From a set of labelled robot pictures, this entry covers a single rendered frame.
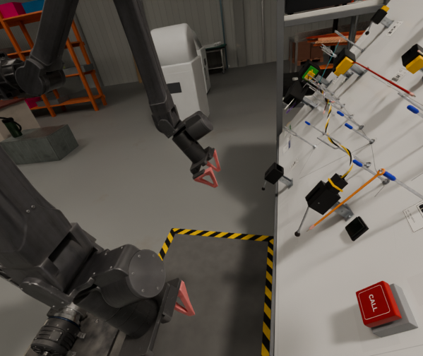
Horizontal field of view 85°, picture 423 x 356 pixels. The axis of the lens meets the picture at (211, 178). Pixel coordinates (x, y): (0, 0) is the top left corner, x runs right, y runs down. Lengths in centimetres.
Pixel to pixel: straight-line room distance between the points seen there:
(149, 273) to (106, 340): 121
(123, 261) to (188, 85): 354
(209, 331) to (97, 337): 60
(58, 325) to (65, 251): 116
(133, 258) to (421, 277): 40
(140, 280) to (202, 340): 133
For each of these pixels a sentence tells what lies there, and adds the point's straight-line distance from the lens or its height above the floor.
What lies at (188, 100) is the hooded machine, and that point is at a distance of 381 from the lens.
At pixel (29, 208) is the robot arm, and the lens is 31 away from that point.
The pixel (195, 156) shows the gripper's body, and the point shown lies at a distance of 74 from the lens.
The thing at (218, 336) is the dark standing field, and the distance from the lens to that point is 161.
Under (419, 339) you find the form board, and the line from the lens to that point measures 45.
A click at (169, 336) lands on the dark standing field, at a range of 168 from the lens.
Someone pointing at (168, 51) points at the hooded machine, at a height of 124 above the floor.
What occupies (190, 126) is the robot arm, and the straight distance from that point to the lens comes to 71.
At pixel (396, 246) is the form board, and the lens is 51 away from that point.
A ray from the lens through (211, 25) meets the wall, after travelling 969.
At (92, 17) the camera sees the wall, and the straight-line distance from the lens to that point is 1114.
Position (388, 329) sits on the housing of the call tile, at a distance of 45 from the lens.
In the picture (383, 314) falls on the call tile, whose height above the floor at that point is 112.
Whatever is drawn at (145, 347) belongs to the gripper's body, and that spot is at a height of 114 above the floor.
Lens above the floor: 148
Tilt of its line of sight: 33 degrees down
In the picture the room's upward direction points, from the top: 10 degrees counter-clockwise
